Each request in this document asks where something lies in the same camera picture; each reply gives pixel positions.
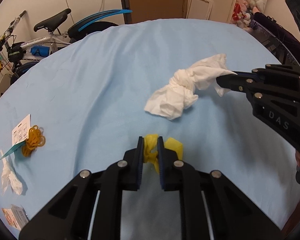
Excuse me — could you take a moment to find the silver blue bicycle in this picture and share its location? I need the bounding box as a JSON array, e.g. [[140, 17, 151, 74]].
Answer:
[[0, 8, 133, 85]]

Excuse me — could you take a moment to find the person's right leg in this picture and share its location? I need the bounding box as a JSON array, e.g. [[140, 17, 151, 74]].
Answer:
[[281, 192, 300, 240]]

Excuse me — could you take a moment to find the brown wooden door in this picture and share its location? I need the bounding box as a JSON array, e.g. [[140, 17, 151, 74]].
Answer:
[[126, 0, 190, 24]]

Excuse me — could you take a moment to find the white framed panel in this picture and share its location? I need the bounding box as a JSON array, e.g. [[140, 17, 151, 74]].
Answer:
[[187, 0, 215, 20]]

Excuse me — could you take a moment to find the pile of plush toys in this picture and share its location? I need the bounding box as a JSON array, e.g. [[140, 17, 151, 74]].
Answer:
[[231, 0, 270, 29]]

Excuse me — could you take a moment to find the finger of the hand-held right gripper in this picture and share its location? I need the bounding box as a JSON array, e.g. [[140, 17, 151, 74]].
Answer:
[[225, 64, 300, 81], [216, 74, 300, 104]]

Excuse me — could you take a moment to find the dark purple folding chair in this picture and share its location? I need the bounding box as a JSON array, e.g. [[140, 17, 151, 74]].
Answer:
[[250, 12, 300, 68]]

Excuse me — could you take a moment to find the white nightstand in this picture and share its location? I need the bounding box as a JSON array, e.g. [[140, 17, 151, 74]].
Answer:
[[0, 72, 14, 105]]

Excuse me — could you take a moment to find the small knotted white tissue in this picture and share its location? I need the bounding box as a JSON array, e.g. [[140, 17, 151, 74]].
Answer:
[[0, 149, 23, 195]]

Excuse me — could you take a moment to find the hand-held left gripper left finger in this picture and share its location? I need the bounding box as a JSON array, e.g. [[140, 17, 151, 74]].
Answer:
[[18, 136, 144, 240]]

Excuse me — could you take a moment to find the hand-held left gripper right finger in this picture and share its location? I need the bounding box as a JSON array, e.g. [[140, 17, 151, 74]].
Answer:
[[157, 136, 283, 240]]

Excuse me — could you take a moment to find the pink white drink carton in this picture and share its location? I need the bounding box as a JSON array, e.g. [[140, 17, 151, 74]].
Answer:
[[1, 204, 29, 232]]

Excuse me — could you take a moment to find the large knotted white tissue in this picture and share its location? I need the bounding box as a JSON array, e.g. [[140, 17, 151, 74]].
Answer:
[[144, 53, 238, 120]]

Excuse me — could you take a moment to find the bunch of yellow rubber bands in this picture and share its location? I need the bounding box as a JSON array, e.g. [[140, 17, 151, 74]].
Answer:
[[21, 125, 46, 158]]

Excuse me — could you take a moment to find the yellow bow wrapper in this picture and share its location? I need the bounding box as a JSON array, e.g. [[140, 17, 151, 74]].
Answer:
[[144, 134, 184, 173]]

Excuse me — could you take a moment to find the small white teal box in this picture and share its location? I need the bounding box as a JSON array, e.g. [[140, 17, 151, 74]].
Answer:
[[0, 114, 32, 162]]

